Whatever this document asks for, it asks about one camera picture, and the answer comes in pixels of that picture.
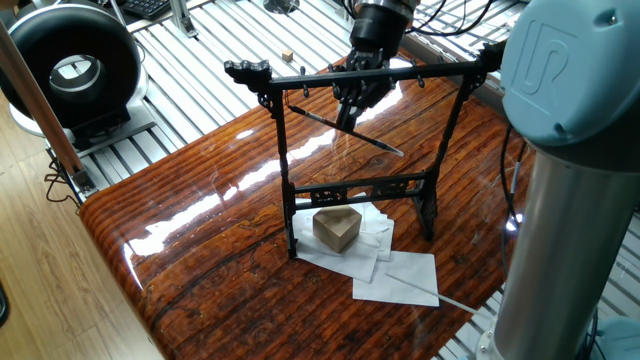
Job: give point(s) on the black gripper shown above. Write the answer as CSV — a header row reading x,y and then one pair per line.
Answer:
x,y
376,34

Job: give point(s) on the thin calligraphy brush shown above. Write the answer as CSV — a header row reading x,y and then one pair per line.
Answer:
x,y
320,120

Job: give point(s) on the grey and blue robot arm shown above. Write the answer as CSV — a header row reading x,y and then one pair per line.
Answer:
x,y
570,130

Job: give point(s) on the black metal pen rack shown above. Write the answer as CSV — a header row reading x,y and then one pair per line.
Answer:
x,y
355,188

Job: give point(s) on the tiny yellow cube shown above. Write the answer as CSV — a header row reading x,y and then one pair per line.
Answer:
x,y
287,53

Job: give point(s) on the large wooden block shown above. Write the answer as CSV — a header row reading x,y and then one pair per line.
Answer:
x,y
336,228

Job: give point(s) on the white paper sheet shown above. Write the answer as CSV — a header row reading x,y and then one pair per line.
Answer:
x,y
380,232
305,245
400,280

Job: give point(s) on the black keyboard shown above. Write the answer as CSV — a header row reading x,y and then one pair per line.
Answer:
x,y
150,8

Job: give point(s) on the brown wooden pole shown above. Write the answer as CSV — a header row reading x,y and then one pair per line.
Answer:
x,y
40,100

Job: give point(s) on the black round duct fan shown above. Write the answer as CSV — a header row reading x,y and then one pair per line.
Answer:
x,y
30,50

